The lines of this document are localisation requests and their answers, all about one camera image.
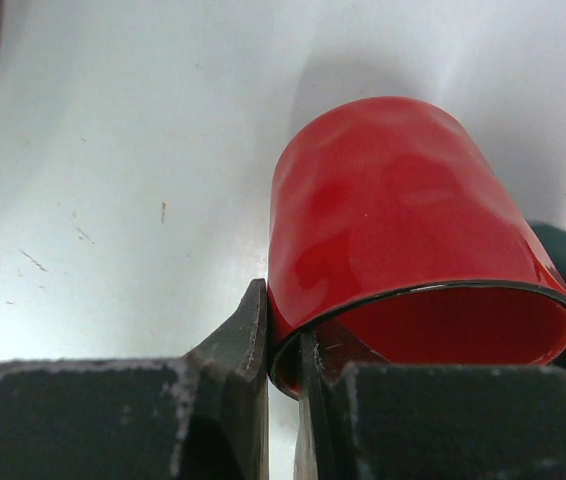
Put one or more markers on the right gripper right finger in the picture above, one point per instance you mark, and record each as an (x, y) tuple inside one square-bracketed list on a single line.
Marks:
[(384, 421)]

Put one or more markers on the large red mug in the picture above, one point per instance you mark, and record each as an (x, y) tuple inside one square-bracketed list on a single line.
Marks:
[(386, 219)]

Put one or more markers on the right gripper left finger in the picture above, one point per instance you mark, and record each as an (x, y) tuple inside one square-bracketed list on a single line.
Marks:
[(203, 415)]

